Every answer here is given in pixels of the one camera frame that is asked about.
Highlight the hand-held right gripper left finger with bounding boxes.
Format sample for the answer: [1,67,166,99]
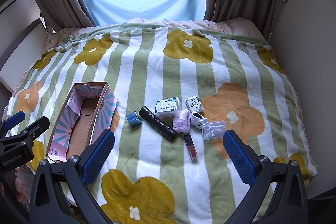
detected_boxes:
[30,130,116,224]

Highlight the striped floral blanket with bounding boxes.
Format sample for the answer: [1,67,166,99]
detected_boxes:
[13,23,319,224]

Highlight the black bag roll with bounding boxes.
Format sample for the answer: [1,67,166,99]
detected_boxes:
[139,106,177,141]

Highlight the white bed frame panel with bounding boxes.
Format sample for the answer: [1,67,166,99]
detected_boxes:
[0,18,50,92]

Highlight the cardboard box with pink lining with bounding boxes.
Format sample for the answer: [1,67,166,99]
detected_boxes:
[45,81,118,163]

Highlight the purple fluffy cloth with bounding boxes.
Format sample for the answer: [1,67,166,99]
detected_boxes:
[172,109,193,134]

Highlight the black-and-white patterned tissue pack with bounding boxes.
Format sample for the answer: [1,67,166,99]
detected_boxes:
[185,96,206,114]

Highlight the white patterned sock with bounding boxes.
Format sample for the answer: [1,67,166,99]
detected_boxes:
[191,112,208,130]

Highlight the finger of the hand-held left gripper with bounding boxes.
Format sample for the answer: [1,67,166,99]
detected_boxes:
[0,111,26,133]
[16,116,50,146]

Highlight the small blue box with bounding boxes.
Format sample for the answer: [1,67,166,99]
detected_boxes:
[126,112,143,125]

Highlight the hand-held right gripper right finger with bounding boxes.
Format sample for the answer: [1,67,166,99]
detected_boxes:
[223,130,309,224]

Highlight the white floss pick box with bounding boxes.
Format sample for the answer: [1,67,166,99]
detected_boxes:
[154,97,182,118]

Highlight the clear plastic case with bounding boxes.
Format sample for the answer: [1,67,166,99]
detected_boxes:
[202,120,227,140]

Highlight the red lip gloss tube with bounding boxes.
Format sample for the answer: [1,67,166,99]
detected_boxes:
[184,133,198,161]

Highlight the person's left hand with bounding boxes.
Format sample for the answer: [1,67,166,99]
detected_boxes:
[0,165,29,203]

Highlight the pink quilt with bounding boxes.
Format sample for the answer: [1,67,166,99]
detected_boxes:
[45,17,264,39]

